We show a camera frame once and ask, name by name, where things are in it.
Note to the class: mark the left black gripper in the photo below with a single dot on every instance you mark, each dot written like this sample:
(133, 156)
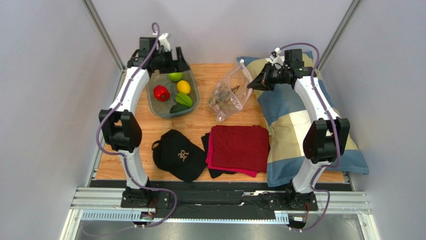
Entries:
(180, 63)

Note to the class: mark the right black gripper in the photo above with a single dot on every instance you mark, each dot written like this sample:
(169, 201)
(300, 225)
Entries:
(266, 78)

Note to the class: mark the green apple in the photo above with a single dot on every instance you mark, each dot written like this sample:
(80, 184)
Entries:
(175, 76)

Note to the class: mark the yellow lemon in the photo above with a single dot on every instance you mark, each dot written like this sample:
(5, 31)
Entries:
(183, 87)

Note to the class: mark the clear zip top bag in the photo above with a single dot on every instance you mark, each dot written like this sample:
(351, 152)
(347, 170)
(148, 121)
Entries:
(238, 74)

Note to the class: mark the green star fruit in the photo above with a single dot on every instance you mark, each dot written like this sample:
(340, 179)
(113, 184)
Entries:
(183, 99)

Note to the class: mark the red bell pepper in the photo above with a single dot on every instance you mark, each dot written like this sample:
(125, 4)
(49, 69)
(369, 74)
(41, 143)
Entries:
(161, 93)

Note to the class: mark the dark green avocado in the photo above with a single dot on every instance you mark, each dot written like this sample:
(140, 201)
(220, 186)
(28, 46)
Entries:
(178, 108)

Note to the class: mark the brown longan bunch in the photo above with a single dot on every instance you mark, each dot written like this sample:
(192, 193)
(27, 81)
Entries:
(223, 97)

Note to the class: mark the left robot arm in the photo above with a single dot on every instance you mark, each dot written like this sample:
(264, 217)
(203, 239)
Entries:
(118, 125)

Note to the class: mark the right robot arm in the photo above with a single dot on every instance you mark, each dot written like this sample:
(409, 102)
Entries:
(326, 138)

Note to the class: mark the grey plastic food tray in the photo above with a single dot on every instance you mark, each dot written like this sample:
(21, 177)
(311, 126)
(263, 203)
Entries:
(162, 109)

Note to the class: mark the dark red folded cloth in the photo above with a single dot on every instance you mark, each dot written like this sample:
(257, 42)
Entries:
(242, 149)

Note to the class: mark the black baseball cap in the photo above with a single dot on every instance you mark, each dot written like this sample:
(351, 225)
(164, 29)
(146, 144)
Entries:
(176, 154)

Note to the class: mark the pink folded cloth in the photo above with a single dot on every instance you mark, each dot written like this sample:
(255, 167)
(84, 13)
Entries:
(242, 171)

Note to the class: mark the black folded cloth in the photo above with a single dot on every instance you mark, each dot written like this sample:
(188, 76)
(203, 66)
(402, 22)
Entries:
(214, 173)

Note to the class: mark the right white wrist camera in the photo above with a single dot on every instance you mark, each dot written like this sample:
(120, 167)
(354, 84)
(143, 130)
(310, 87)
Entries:
(276, 60)

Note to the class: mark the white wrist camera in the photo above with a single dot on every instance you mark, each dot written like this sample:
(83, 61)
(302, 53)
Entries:
(164, 44)
(276, 60)

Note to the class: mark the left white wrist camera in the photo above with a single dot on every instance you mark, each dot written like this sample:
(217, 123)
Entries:
(164, 44)

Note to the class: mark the left aluminium frame post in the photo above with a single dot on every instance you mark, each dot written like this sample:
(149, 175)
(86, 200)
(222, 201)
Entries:
(97, 20)

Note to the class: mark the aluminium frame post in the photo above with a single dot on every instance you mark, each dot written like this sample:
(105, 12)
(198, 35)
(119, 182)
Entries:
(339, 32)
(97, 20)

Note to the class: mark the right aluminium frame post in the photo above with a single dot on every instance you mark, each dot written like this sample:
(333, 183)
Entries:
(339, 32)

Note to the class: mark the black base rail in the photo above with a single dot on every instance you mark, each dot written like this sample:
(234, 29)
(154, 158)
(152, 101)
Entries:
(212, 200)

